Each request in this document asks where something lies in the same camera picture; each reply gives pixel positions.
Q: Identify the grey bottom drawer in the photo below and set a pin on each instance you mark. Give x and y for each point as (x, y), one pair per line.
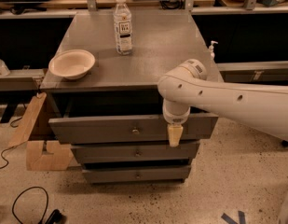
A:
(137, 174)

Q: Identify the grey drawer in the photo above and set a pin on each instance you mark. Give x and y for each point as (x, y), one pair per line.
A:
(137, 174)
(135, 151)
(117, 129)

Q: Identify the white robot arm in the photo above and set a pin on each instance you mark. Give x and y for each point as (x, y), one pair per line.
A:
(240, 175)

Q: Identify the white paper bowl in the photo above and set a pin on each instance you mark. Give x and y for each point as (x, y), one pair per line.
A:
(71, 64)

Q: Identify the clear plastic water bottle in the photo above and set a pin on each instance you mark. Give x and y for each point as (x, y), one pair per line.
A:
(123, 28)

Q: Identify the small pump dispenser bottle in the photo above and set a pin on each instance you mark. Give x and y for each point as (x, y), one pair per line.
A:
(211, 49)

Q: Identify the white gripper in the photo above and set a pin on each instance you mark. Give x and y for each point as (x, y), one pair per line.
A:
(176, 118)

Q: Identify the grey drawer cabinet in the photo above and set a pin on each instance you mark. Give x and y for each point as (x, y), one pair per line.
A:
(125, 85)

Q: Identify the grey middle drawer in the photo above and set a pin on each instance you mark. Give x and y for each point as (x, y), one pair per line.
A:
(135, 151)

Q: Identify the notched wooden block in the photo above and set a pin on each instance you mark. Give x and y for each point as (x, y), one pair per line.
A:
(48, 155)

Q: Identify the grey top drawer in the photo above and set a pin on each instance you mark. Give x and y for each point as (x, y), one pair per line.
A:
(117, 129)

